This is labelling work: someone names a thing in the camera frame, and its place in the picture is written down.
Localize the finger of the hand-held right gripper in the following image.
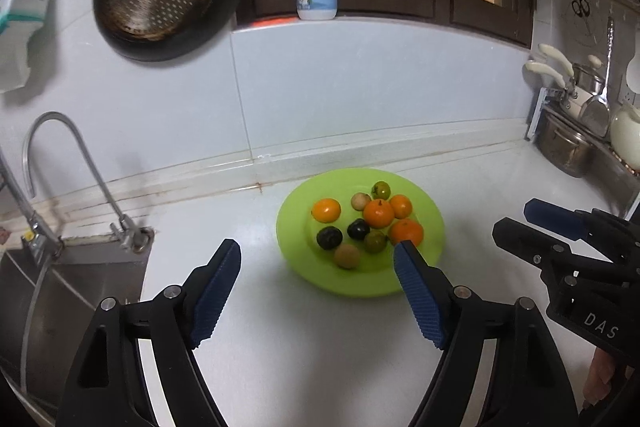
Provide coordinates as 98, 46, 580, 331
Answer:
524, 199, 640, 260
492, 217, 617, 278

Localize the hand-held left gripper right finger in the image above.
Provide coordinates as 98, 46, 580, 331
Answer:
394, 241, 578, 427

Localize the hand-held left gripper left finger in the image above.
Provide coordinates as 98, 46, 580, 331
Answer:
55, 238, 242, 427

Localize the green plastic plate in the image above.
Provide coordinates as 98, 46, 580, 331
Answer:
276, 168, 446, 299

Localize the orange tangerine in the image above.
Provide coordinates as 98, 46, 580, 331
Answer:
389, 194, 413, 220
363, 199, 395, 229
312, 198, 342, 223
388, 218, 425, 247

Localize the person's right hand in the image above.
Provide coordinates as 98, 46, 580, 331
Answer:
582, 347, 633, 415

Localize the stainless steel pot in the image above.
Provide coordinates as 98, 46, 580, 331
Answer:
537, 112, 596, 178

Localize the dark plum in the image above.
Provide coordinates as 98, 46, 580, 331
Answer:
316, 227, 344, 251
347, 218, 371, 242

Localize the knife holder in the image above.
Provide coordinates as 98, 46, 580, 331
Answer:
525, 88, 553, 141

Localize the white ceramic jug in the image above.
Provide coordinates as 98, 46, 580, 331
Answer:
610, 101, 640, 158

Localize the stainless steel sink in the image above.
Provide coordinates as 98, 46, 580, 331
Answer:
0, 247, 151, 410

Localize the chrome gooseneck faucet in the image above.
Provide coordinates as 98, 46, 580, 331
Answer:
22, 112, 153, 254

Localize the white paper package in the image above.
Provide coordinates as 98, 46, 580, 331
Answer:
0, 0, 65, 94

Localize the chrome faucet with hose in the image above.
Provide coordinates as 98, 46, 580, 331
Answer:
0, 152, 65, 264

